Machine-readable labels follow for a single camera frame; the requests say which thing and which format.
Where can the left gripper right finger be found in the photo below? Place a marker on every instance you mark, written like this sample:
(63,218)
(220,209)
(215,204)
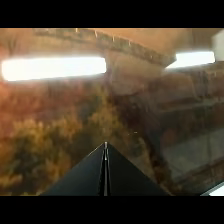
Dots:
(130,180)

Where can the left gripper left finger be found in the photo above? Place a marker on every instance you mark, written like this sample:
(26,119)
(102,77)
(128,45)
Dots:
(83,178)

